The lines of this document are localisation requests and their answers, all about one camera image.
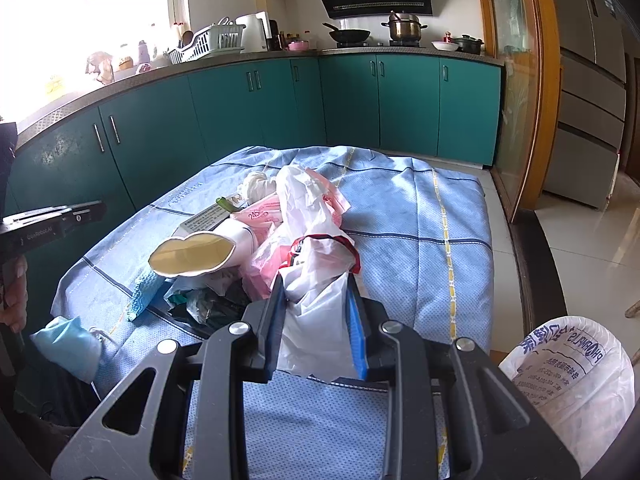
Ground white dish rack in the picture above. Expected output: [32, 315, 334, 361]
[167, 17, 246, 65]

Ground person's left hand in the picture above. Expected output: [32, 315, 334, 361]
[0, 257, 29, 334]

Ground steel cooking pot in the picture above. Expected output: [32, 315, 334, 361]
[381, 11, 429, 42]

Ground wooden framed glass door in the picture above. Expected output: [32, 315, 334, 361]
[474, 0, 562, 224]

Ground translucent white plastic bag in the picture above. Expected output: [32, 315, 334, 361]
[272, 165, 346, 261]

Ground pink plastic bag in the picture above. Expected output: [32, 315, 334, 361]
[231, 170, 353, 311]

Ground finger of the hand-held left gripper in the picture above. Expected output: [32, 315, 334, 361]
[2, 200, 107, 227]

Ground teal kitchen cabinets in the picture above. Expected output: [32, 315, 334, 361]
[0, 51, 505, 311]

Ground white plastic bag red trim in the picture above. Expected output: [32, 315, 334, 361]
[275, 234, 362, 381]

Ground kitchen window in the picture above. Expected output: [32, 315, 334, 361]
[0, 0, 192, 117]

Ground grey refrigerator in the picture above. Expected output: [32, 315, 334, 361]
[542, 0, 629, 211]

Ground black pot with lid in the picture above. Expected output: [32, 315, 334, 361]
[452, 35, 485, 54]

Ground white paper cup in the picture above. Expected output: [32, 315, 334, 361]
[148, 224, 261, 279]

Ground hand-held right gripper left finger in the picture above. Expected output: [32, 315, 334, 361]
[50, 275, 291, 480]

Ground blue checked tablecloth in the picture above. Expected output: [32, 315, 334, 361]
[51, 146, 496, 480]

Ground dark wrappers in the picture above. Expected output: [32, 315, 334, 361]
[150, 280, 261, 341]

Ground crumpled beige plastic bag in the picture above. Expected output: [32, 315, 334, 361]
[86, 51, 115, 85]

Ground blue face mask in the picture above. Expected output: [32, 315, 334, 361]
[30, 316, 121, 386]

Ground gas stove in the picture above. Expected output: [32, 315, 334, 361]
[330, 39, 427, 50]

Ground blue textured dish cloth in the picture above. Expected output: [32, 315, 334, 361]
[127, 272, 173, 322]

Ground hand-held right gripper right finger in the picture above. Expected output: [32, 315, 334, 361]
[345, 275, 583, 480]

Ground small grey cardboard box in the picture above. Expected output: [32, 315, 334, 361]
[172, 208, 236, 239]

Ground white electric kettle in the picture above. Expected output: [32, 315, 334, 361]
[235, 11, 271, 54]

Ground white printed sack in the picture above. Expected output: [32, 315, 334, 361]
[499, 316, 636, 448]

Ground black wok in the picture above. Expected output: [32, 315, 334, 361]
[322, 22, 372, 44]

